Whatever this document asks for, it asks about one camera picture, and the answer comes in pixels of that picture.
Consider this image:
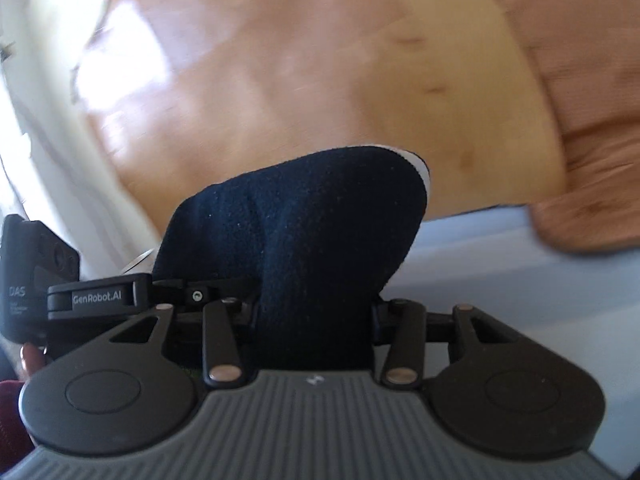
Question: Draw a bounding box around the navy green striped small garment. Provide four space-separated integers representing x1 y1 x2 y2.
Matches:
152 145 431 370

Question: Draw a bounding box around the person's left hand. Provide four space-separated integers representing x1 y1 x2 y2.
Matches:
1 337 49 380

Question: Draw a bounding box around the blue striped bed sheet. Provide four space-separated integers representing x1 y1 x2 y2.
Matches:
382 207 639 477

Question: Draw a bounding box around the wooden headboard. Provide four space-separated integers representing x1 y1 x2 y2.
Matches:
74 0 566 230

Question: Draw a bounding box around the brown cushion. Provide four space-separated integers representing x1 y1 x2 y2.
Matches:
501 0 639 254

